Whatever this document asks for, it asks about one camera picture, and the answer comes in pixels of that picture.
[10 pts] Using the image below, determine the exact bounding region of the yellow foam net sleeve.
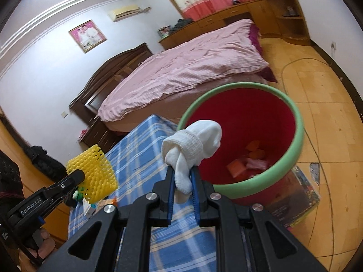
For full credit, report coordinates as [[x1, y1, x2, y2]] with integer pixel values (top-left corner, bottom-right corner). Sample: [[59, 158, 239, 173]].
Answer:
[[66, 144, 118, 204]]

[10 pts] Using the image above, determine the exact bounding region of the white sock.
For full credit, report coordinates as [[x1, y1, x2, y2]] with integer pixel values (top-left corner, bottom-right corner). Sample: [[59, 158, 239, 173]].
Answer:
[[161, 120, 222, 203]]

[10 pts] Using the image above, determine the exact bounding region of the red green-rimmed trash bin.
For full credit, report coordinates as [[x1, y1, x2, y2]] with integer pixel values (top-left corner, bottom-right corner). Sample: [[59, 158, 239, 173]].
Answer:
[[178, 82, 304, 206]]

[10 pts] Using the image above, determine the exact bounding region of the person's left hand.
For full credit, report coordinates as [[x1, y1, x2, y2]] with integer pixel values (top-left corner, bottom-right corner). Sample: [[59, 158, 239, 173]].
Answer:
[[17, 227, 57, 272]]

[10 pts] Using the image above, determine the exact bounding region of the black hanging jacket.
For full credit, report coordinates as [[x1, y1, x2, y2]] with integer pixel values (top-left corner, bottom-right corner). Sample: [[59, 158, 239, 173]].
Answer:
[[23, 146, 67, 182]]

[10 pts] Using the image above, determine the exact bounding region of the green clover toy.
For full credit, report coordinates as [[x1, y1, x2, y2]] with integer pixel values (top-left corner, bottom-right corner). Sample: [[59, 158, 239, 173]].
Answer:
[[72, 187, 86, 202]]

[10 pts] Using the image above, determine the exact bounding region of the wooden wardrobe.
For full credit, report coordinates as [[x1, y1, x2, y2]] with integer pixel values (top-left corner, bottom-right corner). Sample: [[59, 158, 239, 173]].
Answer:
[[1, 109, 70, 244]]

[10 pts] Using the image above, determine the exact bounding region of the white printed packet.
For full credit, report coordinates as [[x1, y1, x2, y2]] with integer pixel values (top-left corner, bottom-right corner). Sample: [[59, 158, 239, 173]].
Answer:
[[82, 198, 97, 219]]

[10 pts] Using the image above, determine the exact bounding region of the magazine on floor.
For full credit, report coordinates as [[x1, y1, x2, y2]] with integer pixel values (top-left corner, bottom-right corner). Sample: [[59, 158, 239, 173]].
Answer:
[[265, 166, 321, 228]]

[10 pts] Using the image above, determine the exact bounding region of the pink item on nightstand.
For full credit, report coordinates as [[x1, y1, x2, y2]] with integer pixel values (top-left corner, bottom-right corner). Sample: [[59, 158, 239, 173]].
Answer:
[[78, 129, 88, 142]]

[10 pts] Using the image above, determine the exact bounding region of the dark wooden nightstand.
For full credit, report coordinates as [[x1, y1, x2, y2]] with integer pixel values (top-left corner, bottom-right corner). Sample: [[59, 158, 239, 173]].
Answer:
[[81, 119, 127, 153]]

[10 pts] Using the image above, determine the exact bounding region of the dark wooden headboard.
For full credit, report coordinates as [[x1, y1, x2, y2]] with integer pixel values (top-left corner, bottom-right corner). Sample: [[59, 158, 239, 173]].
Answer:
[[69, 42, 152, 125]]

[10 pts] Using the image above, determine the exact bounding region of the bed with pink cover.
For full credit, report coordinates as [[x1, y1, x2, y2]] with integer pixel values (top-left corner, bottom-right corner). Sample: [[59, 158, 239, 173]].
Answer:
[[97, 18, 276, 132]]

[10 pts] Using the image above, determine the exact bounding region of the framed wedding photo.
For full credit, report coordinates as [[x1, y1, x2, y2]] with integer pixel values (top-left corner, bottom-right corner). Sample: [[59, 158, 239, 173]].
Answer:
[[68, 20, 107, 53]]

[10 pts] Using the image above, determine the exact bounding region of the dark clothes pile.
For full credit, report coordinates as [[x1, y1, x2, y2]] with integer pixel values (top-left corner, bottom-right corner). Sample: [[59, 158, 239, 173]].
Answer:
[[169, 18, 194, 33]]

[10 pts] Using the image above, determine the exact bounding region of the long wooden cabinet desk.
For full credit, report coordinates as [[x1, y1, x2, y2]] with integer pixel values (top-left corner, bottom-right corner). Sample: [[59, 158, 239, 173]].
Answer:
[[159, 0, 311, 50]]

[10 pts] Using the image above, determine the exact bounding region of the wall air conditioner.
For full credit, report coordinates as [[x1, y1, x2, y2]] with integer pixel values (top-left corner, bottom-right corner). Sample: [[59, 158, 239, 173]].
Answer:
[[108, 4, 151, 22]]

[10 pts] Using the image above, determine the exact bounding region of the black cable on floor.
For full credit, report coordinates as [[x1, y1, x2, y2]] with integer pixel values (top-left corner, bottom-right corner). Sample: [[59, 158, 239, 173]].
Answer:
[[280, 56, 338, 272]]

